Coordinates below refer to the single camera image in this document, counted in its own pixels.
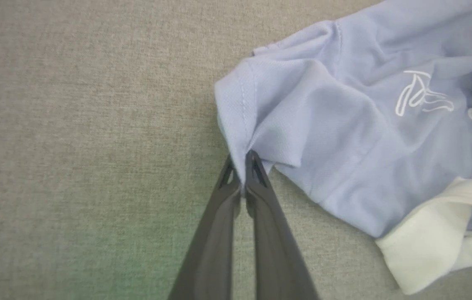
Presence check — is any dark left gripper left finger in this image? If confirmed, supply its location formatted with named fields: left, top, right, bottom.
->
left=168, top=154, right=243, bottom=300

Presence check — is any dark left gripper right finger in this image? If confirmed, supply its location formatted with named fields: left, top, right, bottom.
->
left=244, top=150, right=320, bottom=300

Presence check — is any light blue polo shirt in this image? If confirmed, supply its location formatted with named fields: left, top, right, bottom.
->
left=214, top=0, right=472, bottom=296

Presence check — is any grey fabric padded surface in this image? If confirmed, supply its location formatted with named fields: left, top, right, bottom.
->
left=0, top=0, right=472, bottom=300

